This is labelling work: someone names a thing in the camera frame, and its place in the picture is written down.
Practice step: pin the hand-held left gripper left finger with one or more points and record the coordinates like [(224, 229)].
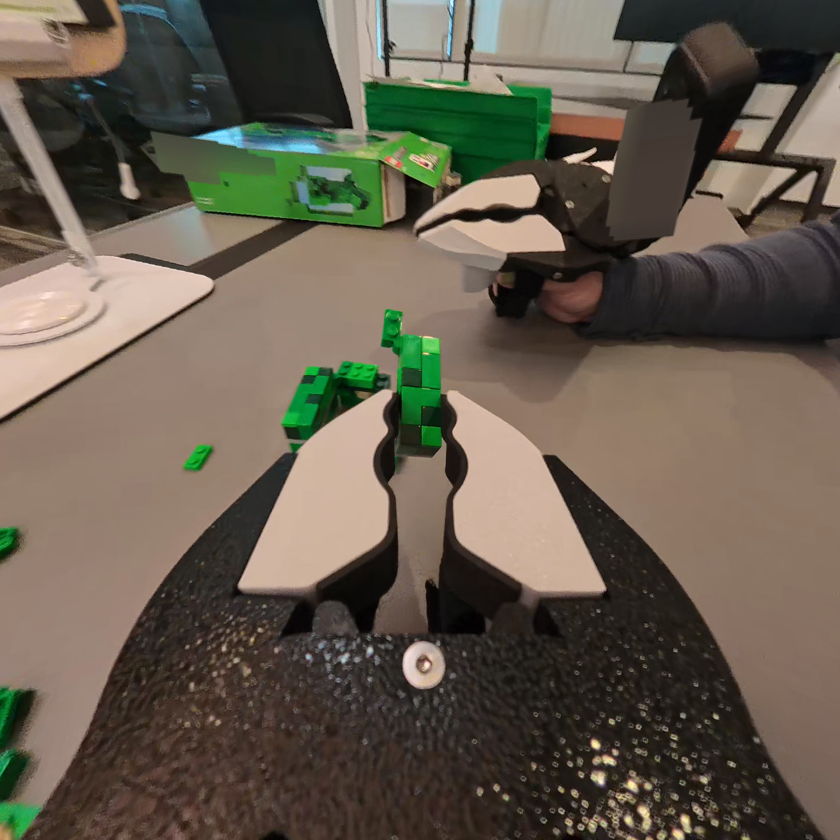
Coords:
[(321, 512)]

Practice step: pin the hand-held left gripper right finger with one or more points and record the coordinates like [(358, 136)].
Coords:
[(518, 525)]

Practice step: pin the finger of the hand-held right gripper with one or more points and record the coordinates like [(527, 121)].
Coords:
[(492, 197), (505, 236)]

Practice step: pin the green brick build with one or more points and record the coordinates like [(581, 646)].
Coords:
[(417, 394)]

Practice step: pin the person's right forearm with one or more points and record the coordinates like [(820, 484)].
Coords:
[(722, 289)]

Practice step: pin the grey desk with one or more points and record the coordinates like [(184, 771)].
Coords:
[(656, 492)]

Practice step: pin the person's right hand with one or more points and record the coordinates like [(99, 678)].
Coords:
[(571, 298)]

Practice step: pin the brown wooden board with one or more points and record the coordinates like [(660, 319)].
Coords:
[(590, 128)]

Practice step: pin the white paper sheet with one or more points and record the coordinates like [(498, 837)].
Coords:
[(485, 84)]

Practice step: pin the small green plate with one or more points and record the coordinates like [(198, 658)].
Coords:
[(198, 457)]

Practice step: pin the green toy box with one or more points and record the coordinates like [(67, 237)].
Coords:
[(341, 190)]

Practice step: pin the black light stand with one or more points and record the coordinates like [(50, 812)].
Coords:
[(387, 39), (470, 39)]

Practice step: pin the black monitor stand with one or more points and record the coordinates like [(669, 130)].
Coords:
[(774, 159)]

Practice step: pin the black monitor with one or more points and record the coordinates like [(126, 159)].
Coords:
[(722, 19)]

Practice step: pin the white book stand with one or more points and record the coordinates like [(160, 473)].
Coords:
[(151, 295)]

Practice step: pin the pile of loose bricks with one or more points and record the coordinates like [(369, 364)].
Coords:
[(10, 715)]

